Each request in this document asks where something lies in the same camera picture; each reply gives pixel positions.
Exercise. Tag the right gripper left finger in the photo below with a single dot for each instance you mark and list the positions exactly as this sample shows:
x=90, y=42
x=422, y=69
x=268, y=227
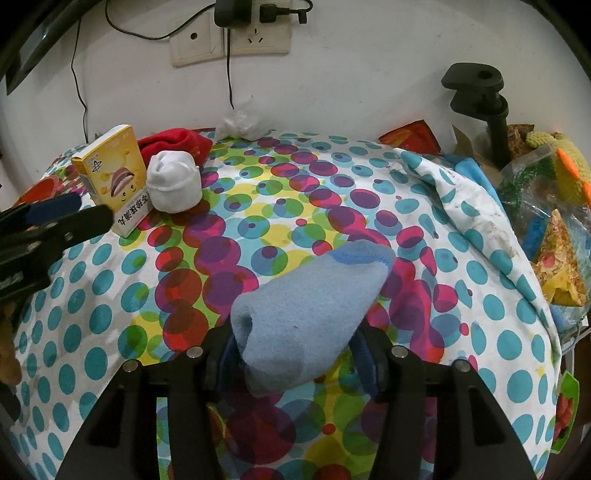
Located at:
x=223, y=372

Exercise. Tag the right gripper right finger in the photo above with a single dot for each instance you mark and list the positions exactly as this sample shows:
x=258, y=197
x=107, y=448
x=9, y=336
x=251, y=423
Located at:
x=370, y=348

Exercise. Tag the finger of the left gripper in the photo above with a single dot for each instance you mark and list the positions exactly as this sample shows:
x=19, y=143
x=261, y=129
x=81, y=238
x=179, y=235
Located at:
x=44, y=245
x=25, y=216

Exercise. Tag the light blue sock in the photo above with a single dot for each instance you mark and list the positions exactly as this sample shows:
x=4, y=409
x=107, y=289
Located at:
x=292, y=329

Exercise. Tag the yellow cartoon box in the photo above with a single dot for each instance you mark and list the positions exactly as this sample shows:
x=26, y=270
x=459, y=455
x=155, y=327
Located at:
x=113, y=173

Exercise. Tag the colourful polka dot cloth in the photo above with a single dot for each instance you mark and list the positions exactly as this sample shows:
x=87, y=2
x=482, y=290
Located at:
x=461, y=284

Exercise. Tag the small white rolled sock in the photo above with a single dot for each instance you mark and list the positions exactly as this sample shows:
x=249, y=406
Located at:
x=173, y=181

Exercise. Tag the red snack packet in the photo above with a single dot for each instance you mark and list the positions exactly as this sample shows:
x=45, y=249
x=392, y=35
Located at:
x=416, y=137

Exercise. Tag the clear plastic bag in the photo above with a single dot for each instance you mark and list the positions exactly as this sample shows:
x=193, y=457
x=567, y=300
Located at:
x=528, y=192

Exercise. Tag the yellow crochet toy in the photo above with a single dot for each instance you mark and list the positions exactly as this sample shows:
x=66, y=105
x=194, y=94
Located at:
x=571, y=169

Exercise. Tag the black clamp stand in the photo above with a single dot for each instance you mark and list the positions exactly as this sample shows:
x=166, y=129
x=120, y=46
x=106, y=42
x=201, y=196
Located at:
x=478, y=95

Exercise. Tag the black power adapter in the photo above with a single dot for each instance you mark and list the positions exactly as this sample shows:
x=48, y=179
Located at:
x=231, y=14

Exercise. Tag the wall mounted dark monitor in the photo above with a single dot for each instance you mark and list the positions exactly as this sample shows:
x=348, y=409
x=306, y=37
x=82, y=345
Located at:
x=29, y=29

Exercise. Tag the white wall socket plate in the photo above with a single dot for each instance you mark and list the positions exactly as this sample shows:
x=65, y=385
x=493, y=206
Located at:
x=203, y=41

